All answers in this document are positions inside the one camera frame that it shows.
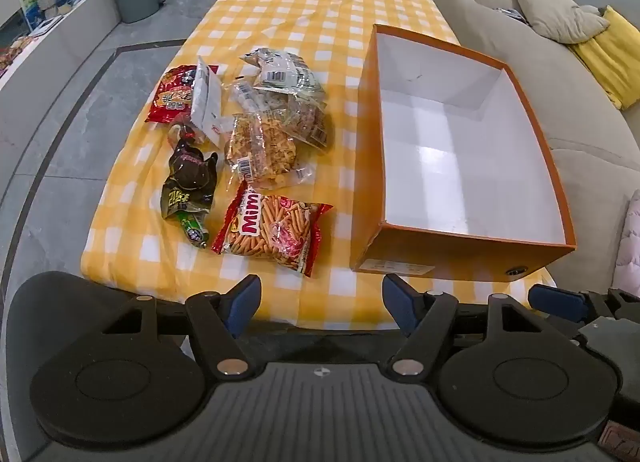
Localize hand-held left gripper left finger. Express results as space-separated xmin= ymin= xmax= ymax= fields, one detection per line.
xmin=102 ymin=275 xmax=263 ymax=379

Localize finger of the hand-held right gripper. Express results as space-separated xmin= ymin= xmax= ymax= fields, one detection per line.
xmin=529 ymin=283 xmax=621 ymax=323

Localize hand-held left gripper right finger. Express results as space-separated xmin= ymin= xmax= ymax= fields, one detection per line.
xmin=382 ymin=273 xmax=543 ymax=379

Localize red stick cracker bag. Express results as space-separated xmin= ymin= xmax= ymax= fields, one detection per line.
xmin=211 ymin=182 xmax=334 ymax=278

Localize green tube snack packet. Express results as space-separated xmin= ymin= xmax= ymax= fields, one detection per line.
xmin=179 ymin=209 xmax=211 ymax=249

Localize black and yellow snack packet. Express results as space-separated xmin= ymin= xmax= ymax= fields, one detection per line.
xmin=160 ymin=177 xmax=216 ymax=219

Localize dark brown snack packet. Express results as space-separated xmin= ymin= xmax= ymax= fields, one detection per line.
xmin=167 ymin=138 xmax=220 ymax=193

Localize clear bag of orange crackers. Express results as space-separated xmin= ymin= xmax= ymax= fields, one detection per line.
xmin=224 ymin=111 xmax=316 ymax=190

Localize orange cardboard box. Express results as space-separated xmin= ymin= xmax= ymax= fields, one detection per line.
xmin=349 ymin=24 xmax=577 ymax=277

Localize clear bag with brown bun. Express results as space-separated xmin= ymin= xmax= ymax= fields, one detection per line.
xmin=167 ymin=119 xmax=208 ymax=145

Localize clear bag of brown nuts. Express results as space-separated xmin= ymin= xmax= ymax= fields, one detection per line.
xmin=285 ymin=90 xmax=331 ymax=147

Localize red snack bag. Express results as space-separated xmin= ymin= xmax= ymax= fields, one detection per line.
xmin=145 ymin=65 xmax=201 ymax=124

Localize green and white snack packet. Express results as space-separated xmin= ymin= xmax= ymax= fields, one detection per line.
xmin=239 ymin=46 xmax=325 ymax=93

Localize pink cloth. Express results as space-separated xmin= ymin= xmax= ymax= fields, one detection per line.
xmin=611 ymin=202 xmax=640 ymax=288

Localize beige sofa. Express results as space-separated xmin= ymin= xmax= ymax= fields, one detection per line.
xmin=431 ymin=0 xmax=640 ymax=288

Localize yellow blanket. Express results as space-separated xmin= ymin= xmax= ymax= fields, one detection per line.
xmin=567 ymin=6 xmax=640 ymax=110

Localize small items on sofa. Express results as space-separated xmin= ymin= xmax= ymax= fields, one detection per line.
xmin=495 ymin=6 xmax=531 ymax=26

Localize yellow checked tablecloth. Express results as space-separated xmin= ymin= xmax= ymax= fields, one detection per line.
xmin=80 ymin=0 xmax=558 ymax=330

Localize beige pillow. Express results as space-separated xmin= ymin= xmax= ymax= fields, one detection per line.
xmin=497 ymin=0 xmax=612 ymax=44

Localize white tv cabinet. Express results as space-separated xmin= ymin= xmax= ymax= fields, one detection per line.
xmin=0 ymin=0 xmax=123 ymax=93

